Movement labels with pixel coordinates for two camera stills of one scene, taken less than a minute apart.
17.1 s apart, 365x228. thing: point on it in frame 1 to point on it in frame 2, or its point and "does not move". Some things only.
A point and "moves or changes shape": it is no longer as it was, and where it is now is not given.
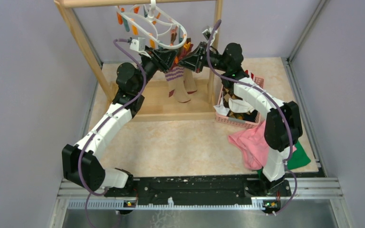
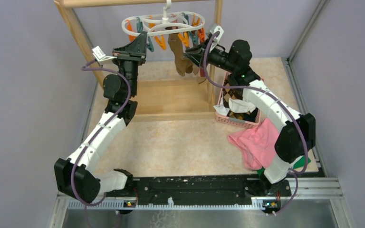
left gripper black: x=158 y=56 to x=135 y=51
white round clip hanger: x=159 y=26 moves or changes shape
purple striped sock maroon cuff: x=189 y=75 to x=203 y=76
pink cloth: x=252 y=142 does not move
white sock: x=235 y=105 does not move
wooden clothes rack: x=171 y=100 does not move
